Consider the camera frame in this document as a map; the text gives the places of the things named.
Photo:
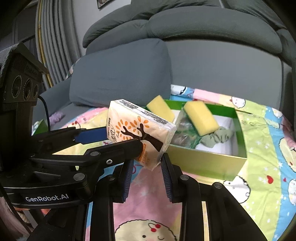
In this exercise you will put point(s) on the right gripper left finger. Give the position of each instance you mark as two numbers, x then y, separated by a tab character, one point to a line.
69	223

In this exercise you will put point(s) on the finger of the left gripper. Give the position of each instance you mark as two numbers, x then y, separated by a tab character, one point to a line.
111	150
67	137

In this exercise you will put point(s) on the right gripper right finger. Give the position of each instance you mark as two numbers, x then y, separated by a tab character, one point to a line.
227	219

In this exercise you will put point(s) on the tissue pack with tree print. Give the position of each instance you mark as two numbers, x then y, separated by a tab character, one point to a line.
126	121

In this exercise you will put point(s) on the yellow sponge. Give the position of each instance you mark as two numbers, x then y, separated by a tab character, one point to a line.
201	117
159	107

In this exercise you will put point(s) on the clear green-printed plastic bag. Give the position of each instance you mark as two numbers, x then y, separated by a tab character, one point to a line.
186	134

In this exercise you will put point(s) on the cartoon patterned bedsheet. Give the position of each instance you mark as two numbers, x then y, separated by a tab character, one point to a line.
265	185

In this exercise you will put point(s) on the green cardboard box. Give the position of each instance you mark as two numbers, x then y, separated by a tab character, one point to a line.
225	160

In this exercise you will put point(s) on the grey-green socks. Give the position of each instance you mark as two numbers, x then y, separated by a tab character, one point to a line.
221	135

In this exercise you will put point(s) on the grey-blue pillow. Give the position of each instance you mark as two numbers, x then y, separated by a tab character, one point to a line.
138	72

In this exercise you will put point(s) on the grey sofa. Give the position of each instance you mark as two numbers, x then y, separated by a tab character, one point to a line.
237	48

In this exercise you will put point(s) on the black camera box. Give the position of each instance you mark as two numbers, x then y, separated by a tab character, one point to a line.
21	77

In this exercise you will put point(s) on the framed picture on wall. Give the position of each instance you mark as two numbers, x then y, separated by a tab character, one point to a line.
102	3

